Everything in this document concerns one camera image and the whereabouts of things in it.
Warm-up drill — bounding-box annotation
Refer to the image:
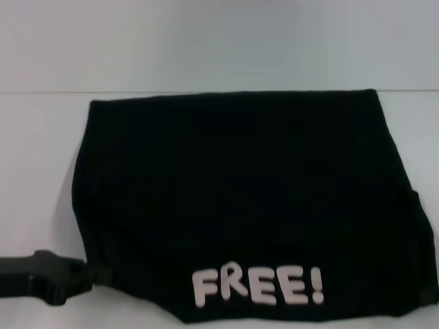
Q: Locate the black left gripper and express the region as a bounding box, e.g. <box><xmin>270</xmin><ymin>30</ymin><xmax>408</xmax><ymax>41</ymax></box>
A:
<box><xmin>0</xmin><ymin>249</ymin><xmax>115</xmax><ymax>306</ymax></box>

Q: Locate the black t-shirt with FREE print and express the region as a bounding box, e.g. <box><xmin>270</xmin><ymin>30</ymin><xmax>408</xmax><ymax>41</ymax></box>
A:
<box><xmin>71</xmin><ymin>88</ymin><xmax>439</xmax><ymax>325</ymax></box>

